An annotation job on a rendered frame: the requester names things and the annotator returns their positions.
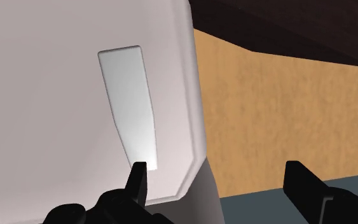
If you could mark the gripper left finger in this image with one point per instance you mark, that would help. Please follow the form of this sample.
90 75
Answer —
136 186

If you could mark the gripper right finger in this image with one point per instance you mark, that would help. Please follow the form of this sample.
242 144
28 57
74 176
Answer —
305 189

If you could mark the dark brown wooden furniture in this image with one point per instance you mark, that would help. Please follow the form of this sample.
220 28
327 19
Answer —
284 21

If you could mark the white cabinet with recessed panel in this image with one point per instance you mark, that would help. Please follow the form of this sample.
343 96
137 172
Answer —
57 108

